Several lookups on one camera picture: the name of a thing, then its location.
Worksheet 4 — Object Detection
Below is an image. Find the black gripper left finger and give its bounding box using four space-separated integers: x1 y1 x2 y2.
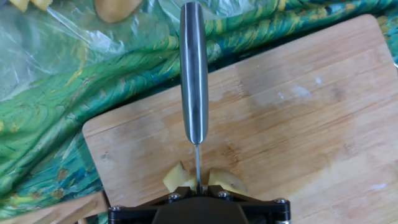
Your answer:
107 183 197 224

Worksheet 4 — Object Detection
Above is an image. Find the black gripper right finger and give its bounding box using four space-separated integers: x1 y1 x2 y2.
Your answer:
199 183 292 224

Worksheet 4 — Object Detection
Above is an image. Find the steel cleaver knife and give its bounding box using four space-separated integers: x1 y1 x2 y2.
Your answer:
179 1 210 194

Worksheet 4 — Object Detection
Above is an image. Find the yellow potato half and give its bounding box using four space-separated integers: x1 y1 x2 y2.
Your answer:
207 167 249 197

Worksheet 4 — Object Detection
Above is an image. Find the wooden peg rack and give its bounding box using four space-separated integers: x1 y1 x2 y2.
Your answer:
0 191 110 224

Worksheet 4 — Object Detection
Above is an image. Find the wooden cutting board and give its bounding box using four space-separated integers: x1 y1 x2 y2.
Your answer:
81 14 398 224

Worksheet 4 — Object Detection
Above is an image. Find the painted landscape tablecloth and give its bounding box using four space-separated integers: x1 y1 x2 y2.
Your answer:
0 0 398 224

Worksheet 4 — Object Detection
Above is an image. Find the clear plastic bag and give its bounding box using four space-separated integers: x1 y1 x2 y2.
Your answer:
0 0 224 103

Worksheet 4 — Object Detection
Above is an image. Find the whole brown potato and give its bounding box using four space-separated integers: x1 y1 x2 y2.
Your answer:
94 0 143 24

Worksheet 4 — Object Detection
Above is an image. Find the peeled cut yellow potato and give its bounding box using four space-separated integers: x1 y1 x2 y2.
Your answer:
8 0 53 12

